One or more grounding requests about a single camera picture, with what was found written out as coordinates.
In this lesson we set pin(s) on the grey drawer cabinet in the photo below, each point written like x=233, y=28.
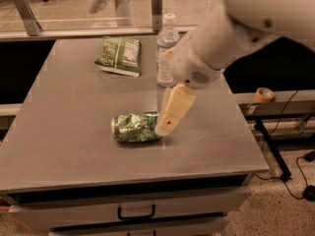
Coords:
x=62, y=170

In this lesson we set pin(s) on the orange tape roll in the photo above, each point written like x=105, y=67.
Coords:
x=264, y=95

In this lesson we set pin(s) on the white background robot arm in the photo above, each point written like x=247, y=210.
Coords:
x=122, y=10

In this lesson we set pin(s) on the metal railing bracket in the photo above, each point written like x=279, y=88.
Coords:
x=156, y=14
x=31, y=25

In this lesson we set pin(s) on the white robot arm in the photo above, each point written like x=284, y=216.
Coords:
x=232, y=29

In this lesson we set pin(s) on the green soda can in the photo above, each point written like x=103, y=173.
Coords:
x=135, y=127

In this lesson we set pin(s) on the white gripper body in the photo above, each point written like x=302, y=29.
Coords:
x=187, y=65

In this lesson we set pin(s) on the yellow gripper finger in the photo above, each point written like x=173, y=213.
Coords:
x=176, y=102
x=165, y=57

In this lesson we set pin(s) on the clear plastic water bottle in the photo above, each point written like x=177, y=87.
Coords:
x=167, y=38

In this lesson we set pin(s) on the left metal railing bracket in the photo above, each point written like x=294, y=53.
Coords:
x=31, y=25

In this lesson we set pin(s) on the middle metal railing bracket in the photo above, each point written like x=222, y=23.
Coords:
x=156, y=14

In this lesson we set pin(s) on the black metal stand leg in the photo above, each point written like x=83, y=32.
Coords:
x=286, y=174

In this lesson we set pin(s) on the green chip bag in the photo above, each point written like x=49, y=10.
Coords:
x=120, y=55

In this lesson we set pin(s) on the black drawer handle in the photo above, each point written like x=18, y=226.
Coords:
x=136, y=212

